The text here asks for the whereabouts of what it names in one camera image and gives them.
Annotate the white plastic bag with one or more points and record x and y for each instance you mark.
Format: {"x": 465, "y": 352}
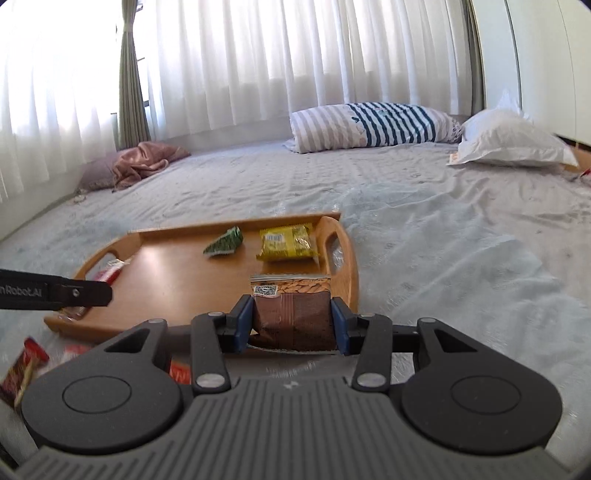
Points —
{"x": 508, "y": 138}

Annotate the large red biscuit packet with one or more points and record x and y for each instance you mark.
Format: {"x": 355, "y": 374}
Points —
{"x": 23, "y": 369}

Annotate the purple pillow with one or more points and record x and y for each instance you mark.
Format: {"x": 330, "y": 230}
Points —
{"x": 99, "y": 173}

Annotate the green snack packet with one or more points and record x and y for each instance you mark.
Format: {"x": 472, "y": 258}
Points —
{"x": 226, "y": 242}

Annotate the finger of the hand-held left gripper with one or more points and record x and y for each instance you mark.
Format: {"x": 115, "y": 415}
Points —
{"x": 85, "y": 294}

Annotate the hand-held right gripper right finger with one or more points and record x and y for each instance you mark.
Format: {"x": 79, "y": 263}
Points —
{"x": 340, "y": 327}

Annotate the yellow snack packet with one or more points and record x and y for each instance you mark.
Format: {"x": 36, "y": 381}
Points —
{"x": 286, "y": 242}

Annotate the light blue snowflake bedspread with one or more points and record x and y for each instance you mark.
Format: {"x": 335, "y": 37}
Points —
{"x": 438, "y": 277}

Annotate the brown almond snack packet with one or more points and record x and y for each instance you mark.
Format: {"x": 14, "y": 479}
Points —
{"x": 291, "y": 318}

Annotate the pink crumpled cloth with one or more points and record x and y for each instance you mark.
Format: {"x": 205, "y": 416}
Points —
{"x": 143, "y": 161}

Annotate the striped pillow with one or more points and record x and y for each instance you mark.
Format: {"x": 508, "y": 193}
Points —
{"x": 369, "y": 124}

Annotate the bright red snack packet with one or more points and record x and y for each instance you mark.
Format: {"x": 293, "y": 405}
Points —
{"x": 180, "y": 374}

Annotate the white sheer curtain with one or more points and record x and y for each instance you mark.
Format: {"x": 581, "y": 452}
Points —
{"x": 277, "y": 55}

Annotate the white wardrobe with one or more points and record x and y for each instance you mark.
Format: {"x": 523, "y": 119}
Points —
{"x": 545, "y": 69}

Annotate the white snack packet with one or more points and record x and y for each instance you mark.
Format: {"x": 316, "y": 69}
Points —
{"x": 74, "y": 351}

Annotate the pink red snack packet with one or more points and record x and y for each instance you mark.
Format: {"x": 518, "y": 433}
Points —
{"x": 111, "y": 272}

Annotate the green curtain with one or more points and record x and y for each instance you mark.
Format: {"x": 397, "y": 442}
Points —
{"x": 474, "y": 55}
{"x": 131, "y": 92}

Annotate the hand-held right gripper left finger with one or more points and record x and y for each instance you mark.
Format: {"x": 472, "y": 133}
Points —
{"x": 243, "y": 323}

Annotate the small red packet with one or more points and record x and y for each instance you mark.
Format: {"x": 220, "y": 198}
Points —
{"x": 586, "y": 173}

